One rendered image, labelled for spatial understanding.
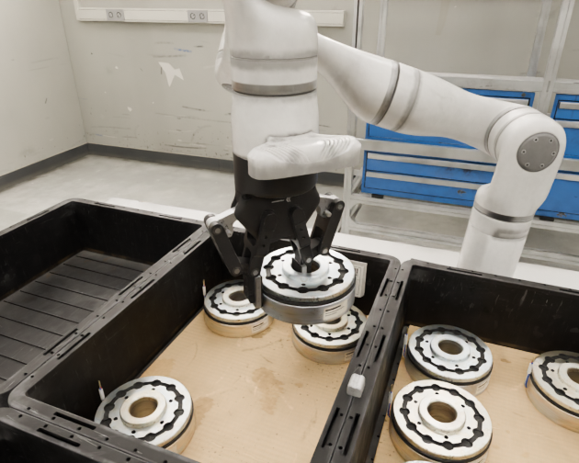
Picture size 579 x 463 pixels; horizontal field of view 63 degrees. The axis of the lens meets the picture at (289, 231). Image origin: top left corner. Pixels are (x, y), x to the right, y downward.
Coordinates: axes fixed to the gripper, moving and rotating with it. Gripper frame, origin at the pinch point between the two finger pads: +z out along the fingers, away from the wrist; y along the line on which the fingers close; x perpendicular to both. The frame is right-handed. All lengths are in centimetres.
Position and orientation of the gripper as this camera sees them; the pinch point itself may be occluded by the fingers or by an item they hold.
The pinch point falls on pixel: (278, 283)
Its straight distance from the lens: 47.8
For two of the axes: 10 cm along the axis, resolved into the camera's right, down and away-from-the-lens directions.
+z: 0.0, 8.9, 4.6
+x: 4.1, 4.2, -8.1
